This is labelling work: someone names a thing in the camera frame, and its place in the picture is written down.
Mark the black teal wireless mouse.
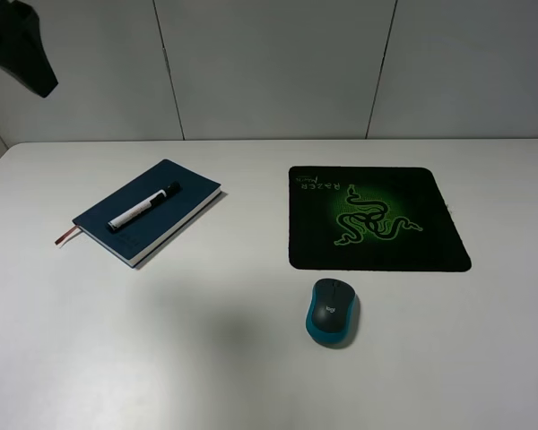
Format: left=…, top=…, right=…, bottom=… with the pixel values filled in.
left=305, top=278, right=360, bottom=349

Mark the white black marker pen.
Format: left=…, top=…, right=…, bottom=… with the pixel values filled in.
left=107, top=182, right=181, bottom=232

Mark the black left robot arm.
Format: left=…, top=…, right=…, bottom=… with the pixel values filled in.
left=0, top=0, right=58, bottom=99

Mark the black green mouse pad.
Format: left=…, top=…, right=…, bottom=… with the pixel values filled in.
left=289, top=166, right=472, bottom=272

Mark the dark blue notebook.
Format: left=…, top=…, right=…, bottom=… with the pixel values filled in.
left=55, top=159, right=221, bottom=268

